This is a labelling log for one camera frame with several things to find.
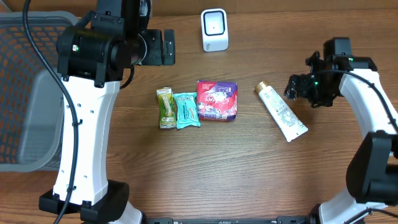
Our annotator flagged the white tube with gold cap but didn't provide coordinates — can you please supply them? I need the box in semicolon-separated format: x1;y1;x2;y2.
255;80;308;142

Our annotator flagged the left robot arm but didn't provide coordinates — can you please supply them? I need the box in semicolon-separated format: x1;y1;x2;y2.
39;0;175;223

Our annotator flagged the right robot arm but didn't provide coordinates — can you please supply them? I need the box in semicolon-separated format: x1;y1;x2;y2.
284;37;397;223

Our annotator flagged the teal wipes packet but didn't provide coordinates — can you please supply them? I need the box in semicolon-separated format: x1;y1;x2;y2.
173;92;201;129

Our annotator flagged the green juice carton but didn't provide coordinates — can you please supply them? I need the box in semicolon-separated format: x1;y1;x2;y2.
157;87;177;129

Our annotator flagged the white barcode scanner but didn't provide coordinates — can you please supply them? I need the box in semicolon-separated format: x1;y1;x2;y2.
201;8;229;52

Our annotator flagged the grey plastic mesh basket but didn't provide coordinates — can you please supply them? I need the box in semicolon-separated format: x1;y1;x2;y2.
1;12;64;172

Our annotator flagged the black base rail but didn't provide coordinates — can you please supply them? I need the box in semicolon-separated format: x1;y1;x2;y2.
144;215;320;224

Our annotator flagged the red purple pad package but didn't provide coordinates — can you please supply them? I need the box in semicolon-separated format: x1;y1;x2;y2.
197;80;238;121

